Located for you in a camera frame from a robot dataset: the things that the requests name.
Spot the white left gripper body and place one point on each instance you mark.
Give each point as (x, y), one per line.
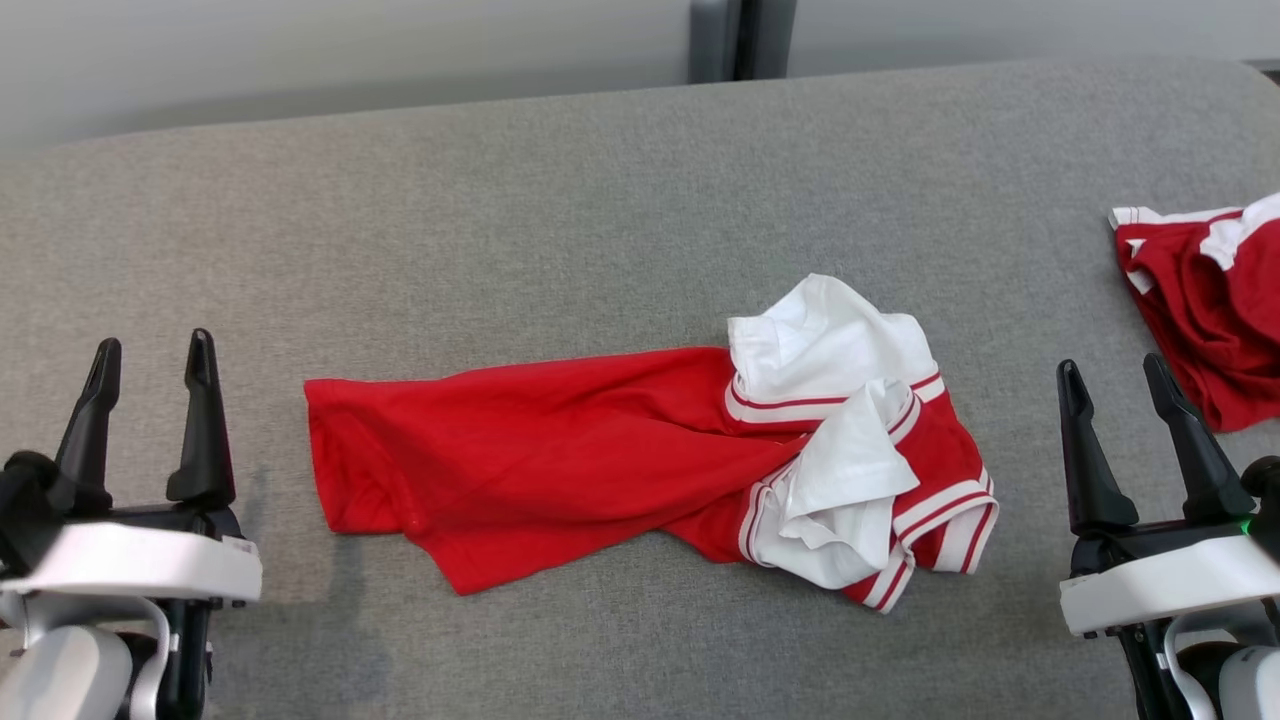
(140, 560)

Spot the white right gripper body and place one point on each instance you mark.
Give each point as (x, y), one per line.
(1170, 585)

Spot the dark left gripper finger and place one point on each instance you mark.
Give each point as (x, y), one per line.
(203, 440)
(88, 450)

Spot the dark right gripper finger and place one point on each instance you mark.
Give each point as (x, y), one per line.
(1205, 470)
(1092, 480)

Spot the red shorts with white trim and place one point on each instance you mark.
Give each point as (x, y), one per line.
(1220, 320)

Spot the red jersey with white stripes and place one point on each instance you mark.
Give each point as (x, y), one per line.
(550, 450)

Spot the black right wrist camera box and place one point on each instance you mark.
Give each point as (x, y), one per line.
(1265, 490)

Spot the grey partition post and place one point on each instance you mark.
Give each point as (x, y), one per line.
(740, 35)

